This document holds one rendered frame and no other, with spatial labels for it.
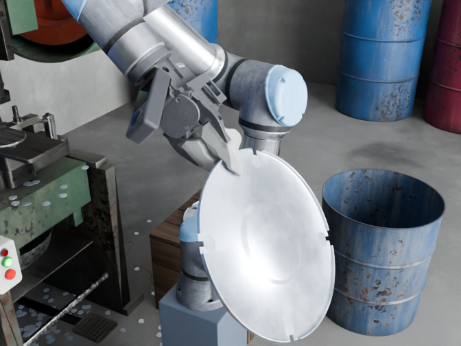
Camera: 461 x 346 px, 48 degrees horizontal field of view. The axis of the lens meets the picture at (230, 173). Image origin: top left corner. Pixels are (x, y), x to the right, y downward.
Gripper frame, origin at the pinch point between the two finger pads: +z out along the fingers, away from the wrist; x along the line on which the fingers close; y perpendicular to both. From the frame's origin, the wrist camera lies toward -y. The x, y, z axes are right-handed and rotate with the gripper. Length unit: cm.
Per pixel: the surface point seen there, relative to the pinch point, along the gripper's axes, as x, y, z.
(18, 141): 77, 39, -40
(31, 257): 107, 37, -14
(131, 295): 122, 67, 22
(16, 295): 111, 26, -7
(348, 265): 47, 84, 59
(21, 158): 71, 31, -34
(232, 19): 153, 375, -71
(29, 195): 83, 34, -26
